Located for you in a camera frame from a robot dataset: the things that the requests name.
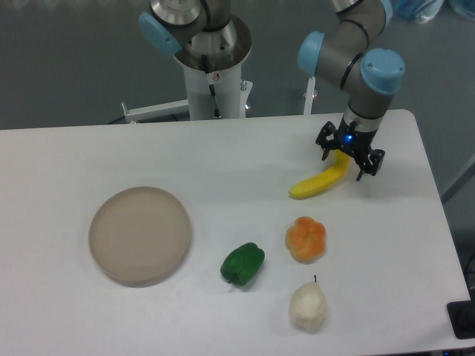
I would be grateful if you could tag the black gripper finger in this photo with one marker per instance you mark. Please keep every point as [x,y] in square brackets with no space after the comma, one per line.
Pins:
[326,140]
[369,162]

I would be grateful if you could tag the yellow banana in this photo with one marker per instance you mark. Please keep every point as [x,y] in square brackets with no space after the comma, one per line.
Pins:
[318,184]

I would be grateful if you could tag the white right support bracket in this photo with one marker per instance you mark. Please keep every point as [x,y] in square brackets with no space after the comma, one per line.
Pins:
[309,96]

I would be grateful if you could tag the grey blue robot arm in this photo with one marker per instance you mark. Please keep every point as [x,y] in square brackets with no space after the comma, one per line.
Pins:
[345,58]

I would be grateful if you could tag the beige round plate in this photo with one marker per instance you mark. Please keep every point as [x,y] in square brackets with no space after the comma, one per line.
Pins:
[140,236]

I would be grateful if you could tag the green bell pepper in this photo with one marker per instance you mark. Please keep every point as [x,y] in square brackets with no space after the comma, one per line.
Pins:
[242,264]

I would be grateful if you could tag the white left support bracket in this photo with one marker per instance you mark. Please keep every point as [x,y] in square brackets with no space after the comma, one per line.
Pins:
[154,111]

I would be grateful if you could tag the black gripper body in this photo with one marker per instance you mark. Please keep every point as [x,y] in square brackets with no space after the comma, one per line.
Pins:
[355,135]

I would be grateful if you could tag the blue plastic bag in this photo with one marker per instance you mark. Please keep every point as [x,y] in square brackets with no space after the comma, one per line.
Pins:
[417,11]

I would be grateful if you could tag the white support bracket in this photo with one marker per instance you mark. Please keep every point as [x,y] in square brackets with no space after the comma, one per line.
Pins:
[309,96]
[154,111]

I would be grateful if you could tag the white pear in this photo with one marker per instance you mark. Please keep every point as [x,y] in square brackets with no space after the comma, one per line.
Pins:
[308,307]

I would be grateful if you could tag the black device at table edge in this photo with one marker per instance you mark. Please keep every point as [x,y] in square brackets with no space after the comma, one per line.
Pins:
[461,314]

